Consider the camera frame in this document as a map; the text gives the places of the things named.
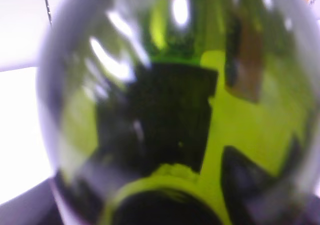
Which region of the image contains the dark red wine bottle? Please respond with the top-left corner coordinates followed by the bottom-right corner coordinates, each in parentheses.
top-left (37, 0), bottom-right (320, 225)

